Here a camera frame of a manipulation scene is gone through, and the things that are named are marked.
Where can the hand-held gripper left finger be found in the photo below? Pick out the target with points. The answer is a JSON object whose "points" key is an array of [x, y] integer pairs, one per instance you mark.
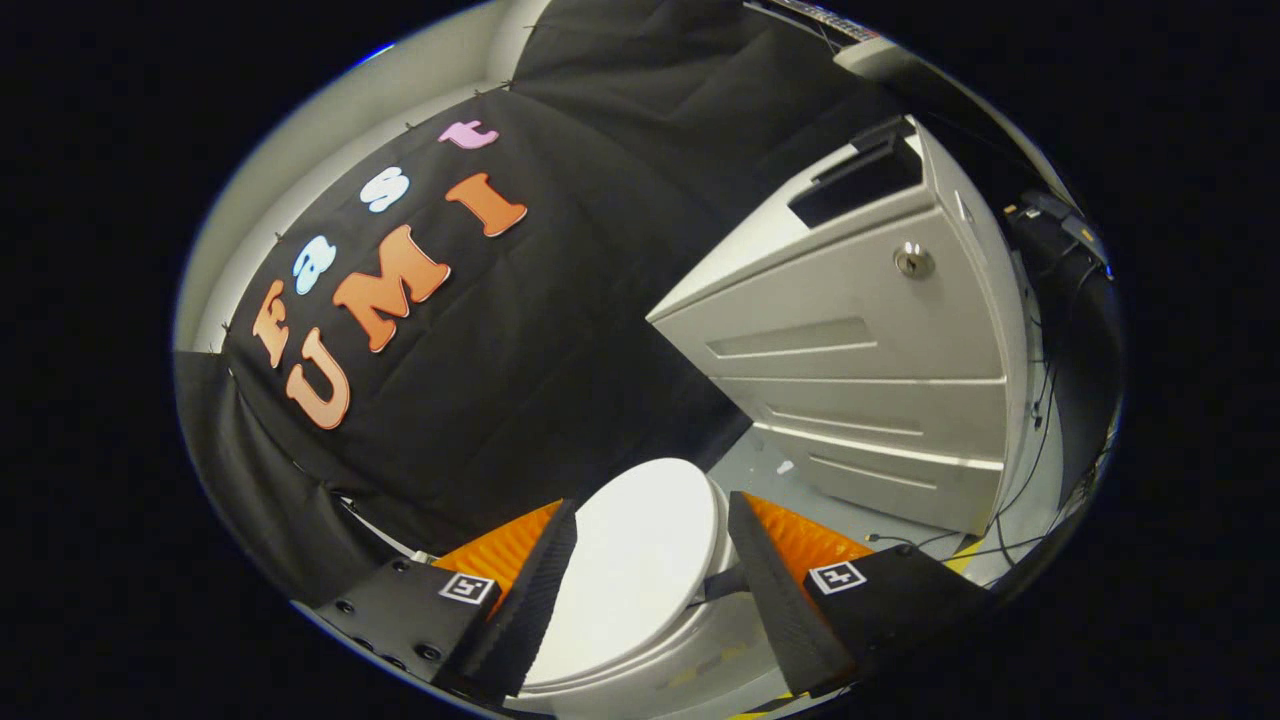
{"points": [[525, 600]]}

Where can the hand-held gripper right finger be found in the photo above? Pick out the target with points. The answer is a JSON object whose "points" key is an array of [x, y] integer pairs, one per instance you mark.
{"points": [[780, 600]]}

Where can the white toilet lid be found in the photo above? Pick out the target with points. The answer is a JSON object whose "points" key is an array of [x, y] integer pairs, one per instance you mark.
{"points": [[640, 560]]}

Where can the white toilet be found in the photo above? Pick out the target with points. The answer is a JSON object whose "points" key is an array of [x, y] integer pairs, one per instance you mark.
{"points": [[700, 655]]}

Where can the black backdrop cloth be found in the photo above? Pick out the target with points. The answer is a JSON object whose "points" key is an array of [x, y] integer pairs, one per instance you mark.
{"points": [[560, 350]]}

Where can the white drawer cabinet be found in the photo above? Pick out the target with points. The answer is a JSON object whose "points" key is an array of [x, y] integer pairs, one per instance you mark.
{"points": [[850, 300]]}

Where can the black device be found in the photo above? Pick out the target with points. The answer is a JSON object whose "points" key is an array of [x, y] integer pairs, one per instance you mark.
{"points": [[1050, 225]]}

